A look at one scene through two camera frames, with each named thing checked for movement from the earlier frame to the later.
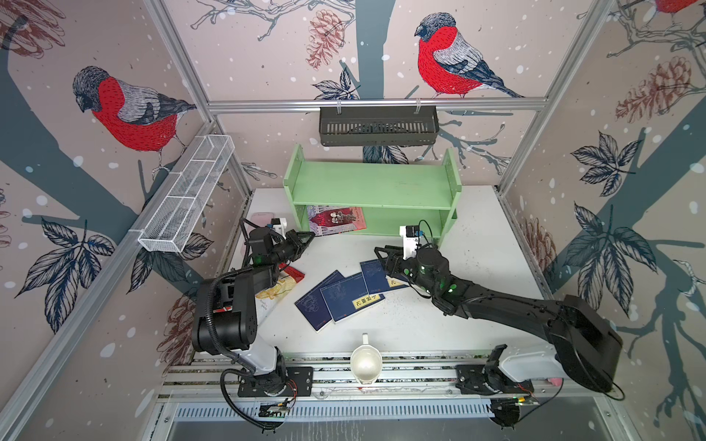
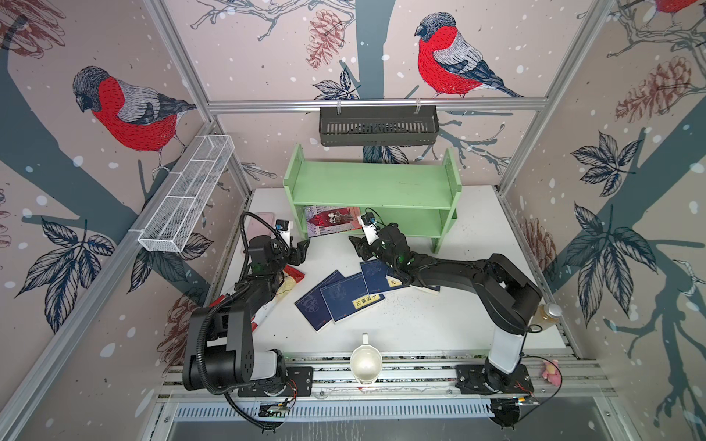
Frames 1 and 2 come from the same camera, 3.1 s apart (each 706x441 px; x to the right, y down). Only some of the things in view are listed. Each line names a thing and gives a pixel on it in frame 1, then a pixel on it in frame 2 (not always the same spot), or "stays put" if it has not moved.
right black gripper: [393, 259] -> [362, 247]
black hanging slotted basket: [379, 125] stays put
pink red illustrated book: [333, 220] stays put
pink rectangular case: [262, 219] stays put
